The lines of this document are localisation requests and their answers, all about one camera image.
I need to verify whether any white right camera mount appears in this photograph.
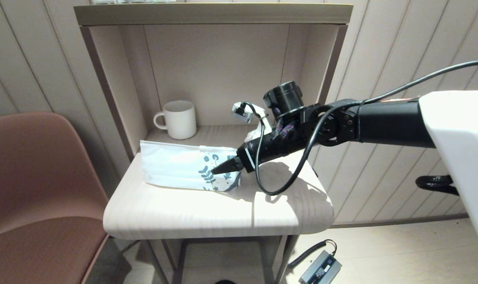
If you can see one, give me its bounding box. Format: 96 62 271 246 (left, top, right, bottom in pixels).
245 105 272 142

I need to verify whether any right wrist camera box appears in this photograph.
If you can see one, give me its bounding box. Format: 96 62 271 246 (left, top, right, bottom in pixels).
232 102 255 123

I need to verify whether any white floral zip pouch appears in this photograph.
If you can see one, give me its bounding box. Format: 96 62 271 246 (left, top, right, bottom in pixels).
139 140 243 192

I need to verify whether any black coiled power cable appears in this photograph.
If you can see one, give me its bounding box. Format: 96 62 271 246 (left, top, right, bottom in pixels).
287 240 337 270

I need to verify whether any white ribbed ceramic mug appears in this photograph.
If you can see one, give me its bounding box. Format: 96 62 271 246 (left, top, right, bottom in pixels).
153 100 197 140

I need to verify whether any beige wooden desk with hutch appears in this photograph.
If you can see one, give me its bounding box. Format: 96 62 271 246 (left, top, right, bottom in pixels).
73 3 353 284

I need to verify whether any brown pink chair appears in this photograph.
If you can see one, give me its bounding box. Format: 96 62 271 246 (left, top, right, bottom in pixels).
0 112 110 284

